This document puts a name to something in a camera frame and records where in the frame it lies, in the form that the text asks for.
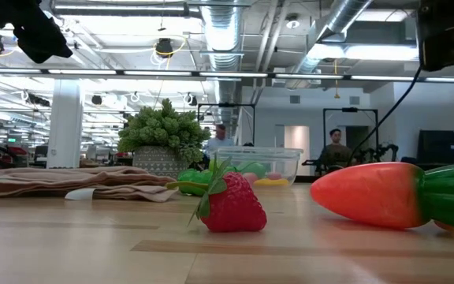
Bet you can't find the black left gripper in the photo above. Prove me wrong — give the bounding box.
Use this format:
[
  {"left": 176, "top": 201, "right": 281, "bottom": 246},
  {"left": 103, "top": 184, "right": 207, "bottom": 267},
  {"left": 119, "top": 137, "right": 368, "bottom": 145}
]
[{"left": 0, "top": 0, "right": 73, "bottom": 64}]

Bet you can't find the orange toy carrot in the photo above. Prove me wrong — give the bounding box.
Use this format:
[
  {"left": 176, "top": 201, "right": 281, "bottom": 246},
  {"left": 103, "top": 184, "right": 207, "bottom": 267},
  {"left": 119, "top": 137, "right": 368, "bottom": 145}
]
[{"left": 309, "top": 161, "right": 454, "bottom": 233}]

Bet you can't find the green toy cucumber half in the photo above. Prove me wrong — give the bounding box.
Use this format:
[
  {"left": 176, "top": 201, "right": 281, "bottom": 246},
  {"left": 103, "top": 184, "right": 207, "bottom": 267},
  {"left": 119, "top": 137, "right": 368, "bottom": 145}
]
[
  {"left": 177, "top": 168, "right": 212, "bottom": 197},
  {"left": 236, "top": 160, "right": 270, "bottom": 178}
]

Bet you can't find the yellow toy banana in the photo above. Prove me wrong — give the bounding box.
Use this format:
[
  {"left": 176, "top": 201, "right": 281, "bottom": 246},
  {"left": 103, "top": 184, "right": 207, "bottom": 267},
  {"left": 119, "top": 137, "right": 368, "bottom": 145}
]
[{"left": 252, "top": 177, "right": 291, "bottom": 188}]

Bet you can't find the red toy strawberry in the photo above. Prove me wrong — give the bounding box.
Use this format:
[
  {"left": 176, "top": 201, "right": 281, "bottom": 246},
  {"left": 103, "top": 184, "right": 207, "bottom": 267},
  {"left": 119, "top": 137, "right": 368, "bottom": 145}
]
[{"left": 166, "top": 155, "right": 268, "bottom": 233}]

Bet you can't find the clear plastic tupperware container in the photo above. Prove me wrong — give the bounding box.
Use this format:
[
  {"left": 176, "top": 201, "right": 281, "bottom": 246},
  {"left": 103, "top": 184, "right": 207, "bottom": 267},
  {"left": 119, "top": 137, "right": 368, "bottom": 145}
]
[{"left": 207, "top": 145, "right": 303, "bottom": 189}]

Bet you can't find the white building column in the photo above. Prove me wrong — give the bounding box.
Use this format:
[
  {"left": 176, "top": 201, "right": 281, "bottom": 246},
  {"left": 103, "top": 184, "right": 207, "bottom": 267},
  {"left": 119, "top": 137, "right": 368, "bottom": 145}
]
[{"left": 46, "top": 80, "right": 84, "bottom": 170}]

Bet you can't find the black equipment cabinet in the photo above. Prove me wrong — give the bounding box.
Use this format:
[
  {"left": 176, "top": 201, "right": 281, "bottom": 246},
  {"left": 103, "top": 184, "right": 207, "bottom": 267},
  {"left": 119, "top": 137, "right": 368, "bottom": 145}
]
[{"left": 418, "top": 129, "right": 454, "bottom": 166}]

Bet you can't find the potted green succulent plant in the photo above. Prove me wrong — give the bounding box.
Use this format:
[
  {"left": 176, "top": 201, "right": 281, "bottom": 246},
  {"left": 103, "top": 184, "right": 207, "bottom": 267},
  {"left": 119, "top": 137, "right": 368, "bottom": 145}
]
[{"left": 117, "top": 98, "right": 212, "bottom": 181}]

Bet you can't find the folded beige cloth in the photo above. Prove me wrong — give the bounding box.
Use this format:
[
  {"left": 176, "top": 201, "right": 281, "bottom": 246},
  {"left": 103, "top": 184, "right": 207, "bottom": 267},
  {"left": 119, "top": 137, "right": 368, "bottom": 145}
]
[{"left": 0, "top": 165, "right": 180, "bottom": 204}]

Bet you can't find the person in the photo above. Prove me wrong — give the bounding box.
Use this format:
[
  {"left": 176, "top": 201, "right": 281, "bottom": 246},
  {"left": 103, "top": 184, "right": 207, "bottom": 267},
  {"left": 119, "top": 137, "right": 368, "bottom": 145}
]
[
  {"left": 317, "top": 128, "right": 356, "bottom": 174},
  {"left": 203, "top": 124, "right": 236, "bottom": 159}
]

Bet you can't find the long ceiling light bar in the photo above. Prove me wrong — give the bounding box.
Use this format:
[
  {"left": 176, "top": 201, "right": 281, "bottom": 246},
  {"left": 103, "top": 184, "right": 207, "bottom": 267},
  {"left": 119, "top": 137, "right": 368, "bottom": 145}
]
[{"left": 0, "top": 67, "right": 454, "bottom": 84}]

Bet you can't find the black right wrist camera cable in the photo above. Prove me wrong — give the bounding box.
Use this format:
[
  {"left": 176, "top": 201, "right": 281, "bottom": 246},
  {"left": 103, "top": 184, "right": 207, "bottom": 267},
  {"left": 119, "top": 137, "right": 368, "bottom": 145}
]
[{"left": 347, "top": 66, "right": 423, "bottom": 163}]

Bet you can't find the silver round air duct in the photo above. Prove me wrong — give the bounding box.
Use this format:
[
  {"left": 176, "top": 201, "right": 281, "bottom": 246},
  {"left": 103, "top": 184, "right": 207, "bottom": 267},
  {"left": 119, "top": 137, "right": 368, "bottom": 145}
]
[
  {"left": 199, "top": 3, "right": 244, "bottom": 119},
  {"left": 285, "top": 0, "right": 374, "bottom": 90}
]

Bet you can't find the black metal frame stand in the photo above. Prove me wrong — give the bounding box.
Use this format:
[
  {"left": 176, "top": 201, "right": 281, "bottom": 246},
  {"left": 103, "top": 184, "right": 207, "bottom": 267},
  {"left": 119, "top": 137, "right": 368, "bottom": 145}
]
[
  {"left": 197, "top": 103, "right": 256, "bottom": 148},
  {"left": 322, "top": 107, "right": 379, "bottom": 159}
]

